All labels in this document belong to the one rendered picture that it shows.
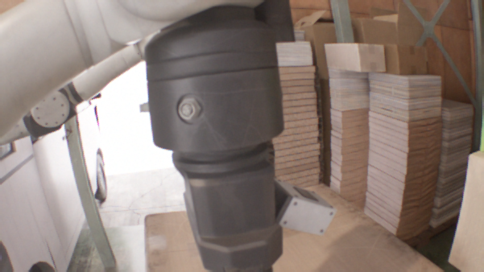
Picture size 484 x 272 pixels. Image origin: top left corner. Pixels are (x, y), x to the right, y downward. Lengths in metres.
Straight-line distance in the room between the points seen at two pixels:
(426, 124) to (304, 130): 0.92
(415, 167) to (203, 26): 1.96
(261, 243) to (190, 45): 0.12
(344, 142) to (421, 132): 0.62
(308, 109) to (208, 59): 2.09
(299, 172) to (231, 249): 2.14
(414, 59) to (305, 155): 1.07
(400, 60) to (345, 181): 0.97
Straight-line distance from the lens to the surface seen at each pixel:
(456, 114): 2.33
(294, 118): 2.21
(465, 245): 0.55
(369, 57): 1.96
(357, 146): 2.32
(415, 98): 2.00
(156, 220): 0.66
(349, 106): 2.22
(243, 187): 0.20
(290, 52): 2.19
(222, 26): 0.18
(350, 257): 0.49
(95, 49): 0.18
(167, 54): 0.19
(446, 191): 2.49
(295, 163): 2.30
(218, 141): 0.19
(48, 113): 0.54
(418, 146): 2.05
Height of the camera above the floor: 1.39
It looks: 14 degrees down
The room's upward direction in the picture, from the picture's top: 5 degrees counter-clockwise
